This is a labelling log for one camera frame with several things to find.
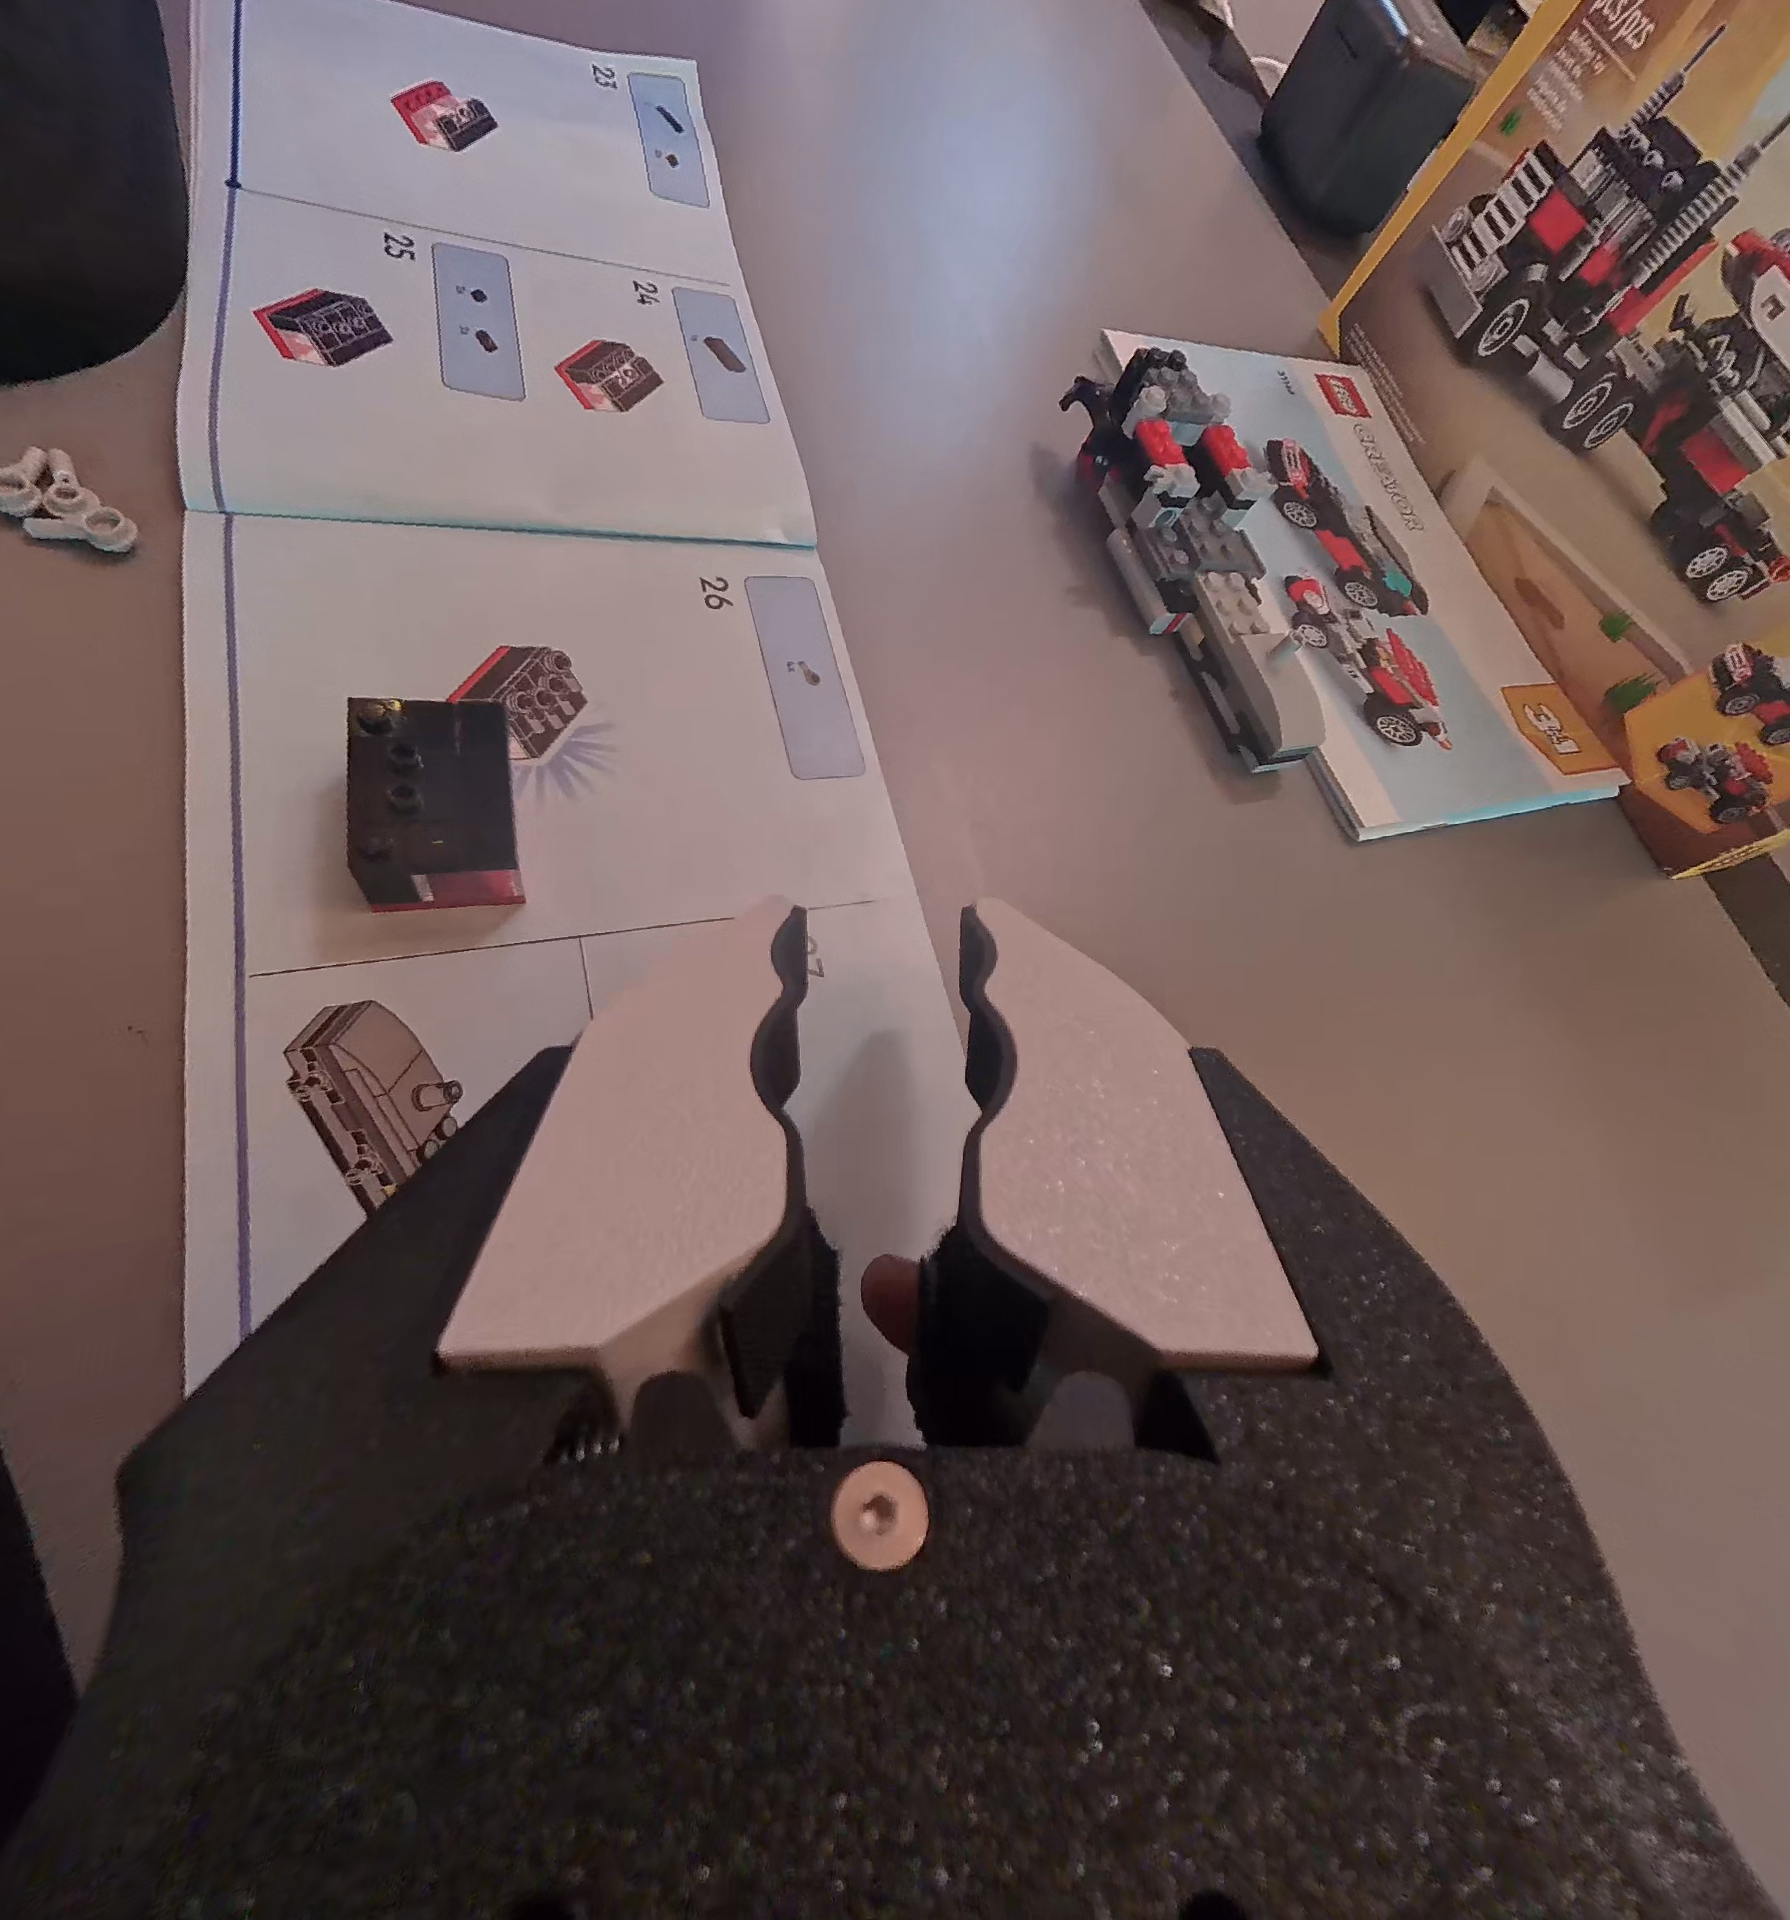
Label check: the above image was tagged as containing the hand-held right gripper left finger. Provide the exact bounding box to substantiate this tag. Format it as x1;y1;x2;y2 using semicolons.
438;896;848;1453

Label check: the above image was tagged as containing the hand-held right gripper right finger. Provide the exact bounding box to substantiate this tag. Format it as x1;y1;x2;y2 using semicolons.
908;896;1320;1450

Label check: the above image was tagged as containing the black red brick assembly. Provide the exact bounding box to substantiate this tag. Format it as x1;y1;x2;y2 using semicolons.
344;695;526;912

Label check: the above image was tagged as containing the person's right hand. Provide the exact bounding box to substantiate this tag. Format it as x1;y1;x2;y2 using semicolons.
860;1253;930;1354

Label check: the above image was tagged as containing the open instruction booklet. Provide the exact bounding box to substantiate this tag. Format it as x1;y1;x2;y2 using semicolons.
175;0;971;1391

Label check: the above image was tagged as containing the closed instruction booklet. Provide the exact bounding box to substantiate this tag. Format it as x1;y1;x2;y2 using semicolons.
1098;331;1629;845

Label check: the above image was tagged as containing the grey red toy truck model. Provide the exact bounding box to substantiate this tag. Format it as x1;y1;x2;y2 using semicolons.
1062;342;1326;773

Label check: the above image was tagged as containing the yellow-edged toy set box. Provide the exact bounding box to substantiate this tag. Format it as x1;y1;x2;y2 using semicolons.
1318;0;1790;883

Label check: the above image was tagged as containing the dark grey cube box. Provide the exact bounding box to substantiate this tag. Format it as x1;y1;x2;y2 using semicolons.
1258;0;1484;239

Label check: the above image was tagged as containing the black cushioned pad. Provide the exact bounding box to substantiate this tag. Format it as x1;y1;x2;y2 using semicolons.
0;0;190;391

